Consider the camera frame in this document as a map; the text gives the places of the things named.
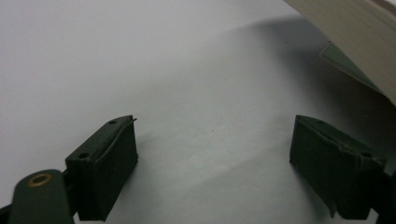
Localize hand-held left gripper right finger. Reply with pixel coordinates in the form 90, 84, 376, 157
289, 114, 387, 220

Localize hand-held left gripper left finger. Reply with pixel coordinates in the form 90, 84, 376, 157
64, 115, 139, 222

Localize teal picture book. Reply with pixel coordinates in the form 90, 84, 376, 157
318, 41, 386, 96

